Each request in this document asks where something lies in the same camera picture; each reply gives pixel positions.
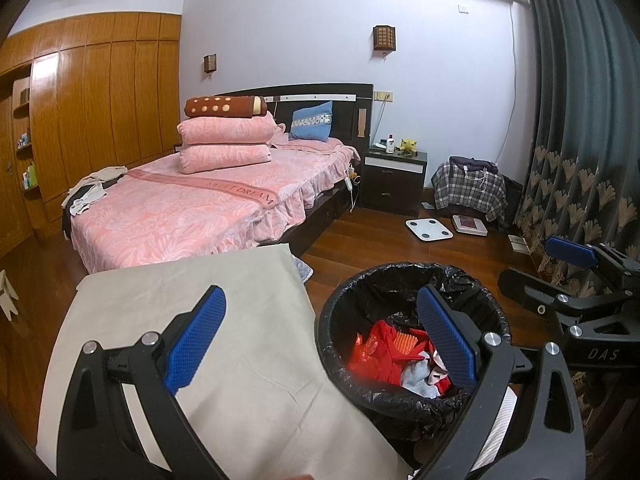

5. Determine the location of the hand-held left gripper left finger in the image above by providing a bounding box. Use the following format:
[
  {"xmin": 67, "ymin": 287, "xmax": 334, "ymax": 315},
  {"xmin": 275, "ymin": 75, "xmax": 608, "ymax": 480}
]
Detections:
[{"xmin": 57, "ymin": 285, "xmax": 228, "ymax": 480}]

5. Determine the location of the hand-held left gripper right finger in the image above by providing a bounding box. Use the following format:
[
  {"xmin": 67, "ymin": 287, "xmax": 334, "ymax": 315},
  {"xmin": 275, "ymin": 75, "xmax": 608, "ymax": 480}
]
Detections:
[{"xmin": 415, "ymin": 284, "xmax": 586, "ymax": 480}]

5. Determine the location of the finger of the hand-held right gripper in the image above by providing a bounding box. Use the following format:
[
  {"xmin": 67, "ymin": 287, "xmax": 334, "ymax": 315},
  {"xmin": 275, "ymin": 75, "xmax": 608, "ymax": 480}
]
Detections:
[
  {"xmin": 497, "ymin": 267, "xmax": 603, "ymax": 332},
  {"xmin": 544, "ymin": 236, "xmax": 640, "ymax": 297}
]

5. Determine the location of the white wrapper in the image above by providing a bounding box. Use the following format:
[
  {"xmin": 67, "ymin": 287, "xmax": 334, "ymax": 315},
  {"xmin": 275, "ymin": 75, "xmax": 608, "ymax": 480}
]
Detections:
[{"xmin": 422, "ymin": 352, "xmax": 449, "ymax": 377}]

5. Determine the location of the grey sock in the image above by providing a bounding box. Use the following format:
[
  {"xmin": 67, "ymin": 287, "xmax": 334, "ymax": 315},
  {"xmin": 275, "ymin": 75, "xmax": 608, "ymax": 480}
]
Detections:
[{"xmin": 400, "ymin": 362, "xmax": 437, "ymax": 397}]

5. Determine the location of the black bin with black liner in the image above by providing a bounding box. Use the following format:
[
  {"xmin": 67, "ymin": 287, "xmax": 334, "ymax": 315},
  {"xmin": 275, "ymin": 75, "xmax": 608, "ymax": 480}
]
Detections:
[{"xmin": 315, "ymin": 261, "xmax": 513, "ymax": 443}]

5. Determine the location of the scale with dark centre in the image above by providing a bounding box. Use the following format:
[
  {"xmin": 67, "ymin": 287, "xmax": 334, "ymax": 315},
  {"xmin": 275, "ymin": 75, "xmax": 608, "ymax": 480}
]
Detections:
[{"xmin": 451, "ymin": 212, "xmax": 488, "ymax": 237}]

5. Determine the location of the beige tablecloth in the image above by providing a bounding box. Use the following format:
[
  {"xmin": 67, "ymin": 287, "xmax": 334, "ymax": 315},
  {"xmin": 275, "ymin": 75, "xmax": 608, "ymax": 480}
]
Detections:
[{"xmin": 37, "ymin": 244, "xmax": 416, "ymax": 480}]

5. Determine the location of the white striped cloth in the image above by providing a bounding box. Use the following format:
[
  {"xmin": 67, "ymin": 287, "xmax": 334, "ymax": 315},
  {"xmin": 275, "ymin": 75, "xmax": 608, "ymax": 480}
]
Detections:
[{"xmin": 470, "ymin": 385, "xmax": 523, "ymax": 480}]

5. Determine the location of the white bathroom scale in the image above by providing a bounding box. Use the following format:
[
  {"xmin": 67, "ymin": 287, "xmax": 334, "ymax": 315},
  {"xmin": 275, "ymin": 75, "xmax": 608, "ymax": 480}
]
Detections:
[{"xmin": 405, "ymin": 217, "xmax": 453, "ymax": 241}]

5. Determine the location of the plaid cloth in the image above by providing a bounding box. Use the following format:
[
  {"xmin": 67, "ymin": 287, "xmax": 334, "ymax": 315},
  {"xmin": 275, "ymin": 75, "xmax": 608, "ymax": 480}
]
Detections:
[{"xmin": 431, "ymin": 156, "xmax": 508, "ymax": 223}]

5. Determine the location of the pink floral bedspread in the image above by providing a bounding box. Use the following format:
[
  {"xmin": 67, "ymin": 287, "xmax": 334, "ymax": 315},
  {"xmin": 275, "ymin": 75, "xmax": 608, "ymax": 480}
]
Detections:
[{"xmin": 70, "ymin": 137, "xmax": 361, "ymax": 273}]

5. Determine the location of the grey patterned curtain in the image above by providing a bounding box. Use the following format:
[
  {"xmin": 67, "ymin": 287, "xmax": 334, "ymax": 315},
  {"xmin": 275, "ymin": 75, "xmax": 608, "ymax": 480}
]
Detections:
[{"xmin": 517, "ymin": 0, "xmax": 640, "ymax": 306}]

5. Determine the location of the dark nightstand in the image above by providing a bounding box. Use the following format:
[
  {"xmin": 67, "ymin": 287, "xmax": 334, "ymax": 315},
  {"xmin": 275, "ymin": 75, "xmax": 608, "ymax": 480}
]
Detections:
[{"xmin": 361, "ymin": 150, "xmax": 428, "ymax": 216}]

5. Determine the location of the pink pillow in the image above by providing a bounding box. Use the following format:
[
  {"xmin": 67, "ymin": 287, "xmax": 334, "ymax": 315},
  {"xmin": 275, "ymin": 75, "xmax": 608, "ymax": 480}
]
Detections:
[
  {"xmin": 179, "ymin": 144, "xmax": 272, "ymax": 175},
  {"xmin": 177, "ymin": 112, "xmax": 281, "ymax": 146}
]

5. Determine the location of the pile of clothes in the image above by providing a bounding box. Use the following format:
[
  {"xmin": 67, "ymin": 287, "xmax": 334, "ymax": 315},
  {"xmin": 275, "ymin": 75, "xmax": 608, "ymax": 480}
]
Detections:
[{"xmin": 62, "ymin": 165, "xmax": 128, "ymax": 217}]

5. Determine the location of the small wooden stool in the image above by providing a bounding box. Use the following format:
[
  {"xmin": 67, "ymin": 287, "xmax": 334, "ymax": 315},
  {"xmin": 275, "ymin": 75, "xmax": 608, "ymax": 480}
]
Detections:
[{"xmin": 0, "ymin": 270, "xmax": 20, "ymax": 321}]

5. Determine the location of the brown dotted bolster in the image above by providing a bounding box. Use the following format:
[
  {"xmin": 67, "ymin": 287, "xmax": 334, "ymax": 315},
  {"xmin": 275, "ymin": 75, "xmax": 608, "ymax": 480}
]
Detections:
[{"xmin": 185, "ymin": 95, "xmax": 268, "ymax": 118}]

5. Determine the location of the dark wooden bed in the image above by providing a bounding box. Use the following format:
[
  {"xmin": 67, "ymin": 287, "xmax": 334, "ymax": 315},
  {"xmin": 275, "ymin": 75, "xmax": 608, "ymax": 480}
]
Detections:
[{"xmin": 265, "ymin": 83, "xmax": 375, "ymax": 256}]

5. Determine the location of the blue cushion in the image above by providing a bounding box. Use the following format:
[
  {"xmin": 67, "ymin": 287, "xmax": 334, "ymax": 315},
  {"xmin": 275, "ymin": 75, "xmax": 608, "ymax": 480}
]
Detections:
[{"xmin": 288, "ymin": 101, "xmax": 334, "ymax": 142}]

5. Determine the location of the wooden wardrobe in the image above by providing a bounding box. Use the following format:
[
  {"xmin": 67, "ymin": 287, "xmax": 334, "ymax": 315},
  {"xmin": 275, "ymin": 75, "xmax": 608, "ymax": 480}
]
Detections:
[{"xmin": 0, "ymin": 11, "xmax": 182, "ymax": 256}]

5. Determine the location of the white wall cable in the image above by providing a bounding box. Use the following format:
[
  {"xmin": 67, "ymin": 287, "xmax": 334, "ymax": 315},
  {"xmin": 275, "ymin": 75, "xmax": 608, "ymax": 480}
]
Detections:
[{"xmin": 497, "ymin": 0, "xmax": 518, "ymax": 161}]

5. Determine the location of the large wooden wall lamp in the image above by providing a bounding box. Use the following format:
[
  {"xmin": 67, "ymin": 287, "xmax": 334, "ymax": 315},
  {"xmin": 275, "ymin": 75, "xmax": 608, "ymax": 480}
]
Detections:
[{"xmin": 372, "ymin": 25, "xmax": 397, "ymax": 55}]

